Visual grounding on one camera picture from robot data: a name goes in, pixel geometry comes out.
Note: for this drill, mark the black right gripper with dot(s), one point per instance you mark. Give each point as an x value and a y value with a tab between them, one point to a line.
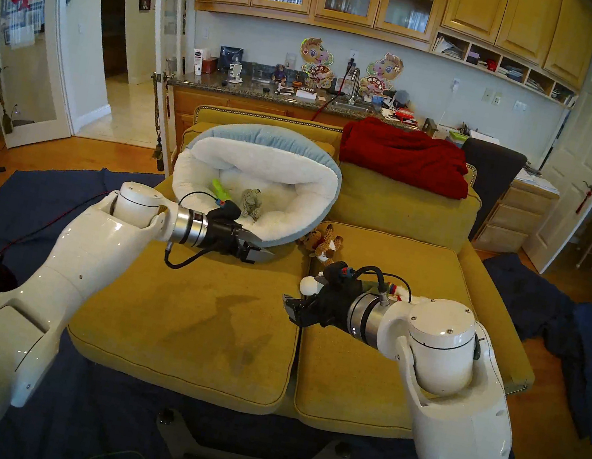
333	309

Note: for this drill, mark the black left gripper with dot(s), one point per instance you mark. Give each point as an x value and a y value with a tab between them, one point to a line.
224	236

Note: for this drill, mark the green bottle plush toy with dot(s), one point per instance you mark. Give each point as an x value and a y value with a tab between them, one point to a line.
308	286

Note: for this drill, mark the green cactus plush toy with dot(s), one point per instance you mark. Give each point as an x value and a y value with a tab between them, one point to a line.
221	190

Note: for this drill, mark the white fluffy plush toy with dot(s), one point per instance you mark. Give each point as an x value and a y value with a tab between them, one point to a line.
404	293

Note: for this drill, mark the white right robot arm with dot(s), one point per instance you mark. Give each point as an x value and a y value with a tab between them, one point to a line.
465	432

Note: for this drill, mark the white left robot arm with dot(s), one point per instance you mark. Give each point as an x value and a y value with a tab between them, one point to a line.
87	252

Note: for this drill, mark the white and blue dog bed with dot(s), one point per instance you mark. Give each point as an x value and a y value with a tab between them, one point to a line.
272	171

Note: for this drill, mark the brown reindeer plush toy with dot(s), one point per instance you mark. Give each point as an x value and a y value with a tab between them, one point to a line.
325	242

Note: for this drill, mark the yellow back cushion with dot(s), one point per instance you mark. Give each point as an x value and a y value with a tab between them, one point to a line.
401	210

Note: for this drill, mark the granite counter with wood base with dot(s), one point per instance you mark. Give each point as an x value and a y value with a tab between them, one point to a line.
222	101

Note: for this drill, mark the red blanket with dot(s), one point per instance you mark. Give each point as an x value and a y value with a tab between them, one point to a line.
400	156

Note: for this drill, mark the chrome faucet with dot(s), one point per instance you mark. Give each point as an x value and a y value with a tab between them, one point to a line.
354	91

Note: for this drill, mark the dark blue box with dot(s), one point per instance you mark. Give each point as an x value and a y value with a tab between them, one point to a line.
230	58

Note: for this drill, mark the white lotion bottle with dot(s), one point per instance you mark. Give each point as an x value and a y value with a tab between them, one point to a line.
198	64

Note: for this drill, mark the yellow sofa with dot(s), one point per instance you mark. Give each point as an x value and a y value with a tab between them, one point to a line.
486	277

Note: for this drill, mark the blue floor cloth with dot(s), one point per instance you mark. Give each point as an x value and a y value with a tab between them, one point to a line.
23	195

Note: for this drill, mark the wooden drawer cabinet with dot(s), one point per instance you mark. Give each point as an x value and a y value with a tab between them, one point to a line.
514	219

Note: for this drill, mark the dark upholstered chair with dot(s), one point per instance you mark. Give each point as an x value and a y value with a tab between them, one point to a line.
490	175

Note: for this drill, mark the white glass french door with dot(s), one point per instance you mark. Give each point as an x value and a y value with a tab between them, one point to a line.
161	9
39	138

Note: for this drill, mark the small framed hall picture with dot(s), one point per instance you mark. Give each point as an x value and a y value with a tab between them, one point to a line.
144	1

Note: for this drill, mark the stack of papers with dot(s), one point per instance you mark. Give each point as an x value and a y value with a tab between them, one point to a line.
537	181

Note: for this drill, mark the long hanging shoehorn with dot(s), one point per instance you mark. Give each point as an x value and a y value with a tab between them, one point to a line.
6	124

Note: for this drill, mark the white panel door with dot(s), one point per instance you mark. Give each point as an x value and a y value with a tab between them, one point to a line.
583	146

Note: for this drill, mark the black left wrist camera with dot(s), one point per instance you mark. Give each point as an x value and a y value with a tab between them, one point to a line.
225	211

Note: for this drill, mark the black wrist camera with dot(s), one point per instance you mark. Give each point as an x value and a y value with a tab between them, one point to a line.
225	211
341	277

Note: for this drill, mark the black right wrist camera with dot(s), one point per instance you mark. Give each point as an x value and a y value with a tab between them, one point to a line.
341	277

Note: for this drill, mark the cartoon child wall decoration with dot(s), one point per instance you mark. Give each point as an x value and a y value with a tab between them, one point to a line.
383	72
316	59

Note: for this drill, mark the wooden wall cabinets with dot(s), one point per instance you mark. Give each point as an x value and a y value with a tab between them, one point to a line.
477	8

